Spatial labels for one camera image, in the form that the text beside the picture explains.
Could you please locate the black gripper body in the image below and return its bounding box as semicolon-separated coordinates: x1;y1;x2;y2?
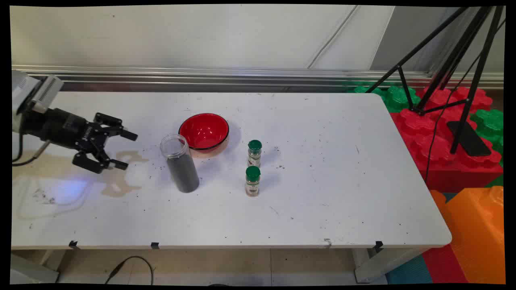
20;108;107;156

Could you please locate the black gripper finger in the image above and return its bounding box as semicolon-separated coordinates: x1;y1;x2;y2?
73;147;129;174
94;113;138;141

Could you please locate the clear jar of black seeds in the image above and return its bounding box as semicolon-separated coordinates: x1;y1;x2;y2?
160;134;200;193

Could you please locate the red bowl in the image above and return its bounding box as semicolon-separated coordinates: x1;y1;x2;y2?
178;113;230;153

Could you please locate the white table leg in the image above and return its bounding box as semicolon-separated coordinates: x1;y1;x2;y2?
353;246;428;283
10;250;67;284

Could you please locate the green-lidded spice jar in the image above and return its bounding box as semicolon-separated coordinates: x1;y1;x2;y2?
247;140;262;168
245;166;261;197

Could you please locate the green giant building block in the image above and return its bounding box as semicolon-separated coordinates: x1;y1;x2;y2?
470;109;504;155
349;85;422;113

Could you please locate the black tripod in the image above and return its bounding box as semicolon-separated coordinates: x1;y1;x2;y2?
365;6;506;155

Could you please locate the teal floor mat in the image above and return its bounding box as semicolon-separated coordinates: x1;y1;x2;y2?
385;254;434;284

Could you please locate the red giant building block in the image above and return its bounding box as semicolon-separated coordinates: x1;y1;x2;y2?
389;87;504;193

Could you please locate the black flat plate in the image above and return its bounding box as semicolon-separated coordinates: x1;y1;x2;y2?
446;121;492;157

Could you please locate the red floor mat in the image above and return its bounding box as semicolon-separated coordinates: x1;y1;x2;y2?
421;244;468;284

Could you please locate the orange giant building block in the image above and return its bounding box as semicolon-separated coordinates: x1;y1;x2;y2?
429;186;506;284

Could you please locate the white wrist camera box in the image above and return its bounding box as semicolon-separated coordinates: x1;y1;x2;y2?
30;75;64;114

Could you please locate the aluminium wall rail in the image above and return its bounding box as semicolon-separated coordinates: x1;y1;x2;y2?
12;64;504;90

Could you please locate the black floor cable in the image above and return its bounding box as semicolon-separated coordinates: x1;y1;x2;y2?
105;256;156;286

